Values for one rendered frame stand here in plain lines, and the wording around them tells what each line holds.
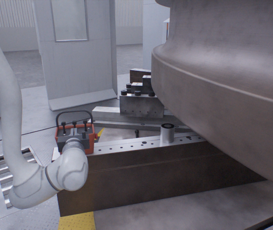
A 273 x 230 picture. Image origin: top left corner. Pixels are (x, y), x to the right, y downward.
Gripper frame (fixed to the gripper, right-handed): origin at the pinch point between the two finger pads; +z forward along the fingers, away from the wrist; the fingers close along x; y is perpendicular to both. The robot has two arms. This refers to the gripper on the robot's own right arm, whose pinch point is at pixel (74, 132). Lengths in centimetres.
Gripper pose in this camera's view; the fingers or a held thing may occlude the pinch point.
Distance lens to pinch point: 112.3
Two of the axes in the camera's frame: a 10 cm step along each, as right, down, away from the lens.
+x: -9.7, 0.9, -2.2
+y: 0.0, -9.3, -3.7
